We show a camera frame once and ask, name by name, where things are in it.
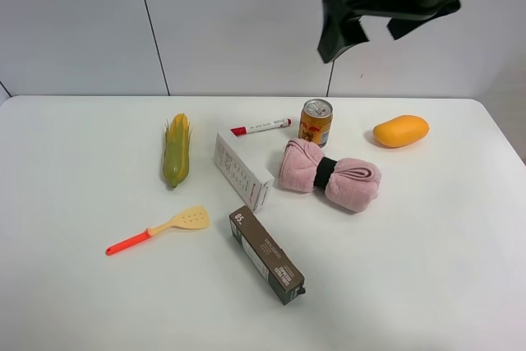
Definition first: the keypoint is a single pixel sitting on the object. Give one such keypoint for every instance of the white carton box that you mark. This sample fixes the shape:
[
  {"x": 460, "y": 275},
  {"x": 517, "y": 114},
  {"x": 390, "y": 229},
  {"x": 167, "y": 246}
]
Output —
[{"x": 252, "y": 181}]

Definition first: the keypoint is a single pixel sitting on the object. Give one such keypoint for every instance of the gold drink can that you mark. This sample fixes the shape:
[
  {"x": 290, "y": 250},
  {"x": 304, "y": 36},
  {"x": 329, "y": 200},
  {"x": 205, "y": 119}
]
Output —
[{"x": 315, "y": 121}]

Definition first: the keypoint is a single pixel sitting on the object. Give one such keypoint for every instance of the yellow mango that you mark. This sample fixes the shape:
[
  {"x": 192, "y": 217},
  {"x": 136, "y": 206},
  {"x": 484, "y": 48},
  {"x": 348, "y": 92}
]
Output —
[{"x": 401, "y": 131}]

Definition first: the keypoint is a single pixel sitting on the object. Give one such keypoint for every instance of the black band on towel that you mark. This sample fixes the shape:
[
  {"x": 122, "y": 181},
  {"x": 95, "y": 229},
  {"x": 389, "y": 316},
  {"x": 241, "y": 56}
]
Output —
[{"x": 324, "y": 170}]

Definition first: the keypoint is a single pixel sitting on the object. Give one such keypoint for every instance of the pink rolled towel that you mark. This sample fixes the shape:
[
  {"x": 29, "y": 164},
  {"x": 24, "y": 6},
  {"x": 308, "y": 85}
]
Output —
[{"x": 353, "y": 185}]

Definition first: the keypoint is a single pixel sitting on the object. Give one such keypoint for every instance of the red white marker pen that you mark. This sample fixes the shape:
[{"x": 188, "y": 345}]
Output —
[{"x": 280, "y": 123}]

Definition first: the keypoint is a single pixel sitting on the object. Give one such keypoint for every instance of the corn cob with husk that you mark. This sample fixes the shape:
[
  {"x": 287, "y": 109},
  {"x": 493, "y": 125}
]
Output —
[{"x": 176, "y": 161}]

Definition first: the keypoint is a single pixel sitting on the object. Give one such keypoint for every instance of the brown carton box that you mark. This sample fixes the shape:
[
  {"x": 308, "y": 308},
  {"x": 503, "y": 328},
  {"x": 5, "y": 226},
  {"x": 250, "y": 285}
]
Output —
[{"x": 284, "y": 278}]

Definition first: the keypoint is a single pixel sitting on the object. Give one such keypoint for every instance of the toy spatula red handle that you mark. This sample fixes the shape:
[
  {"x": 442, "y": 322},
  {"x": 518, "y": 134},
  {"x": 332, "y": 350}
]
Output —
[{"x": 194, "y": 218}]

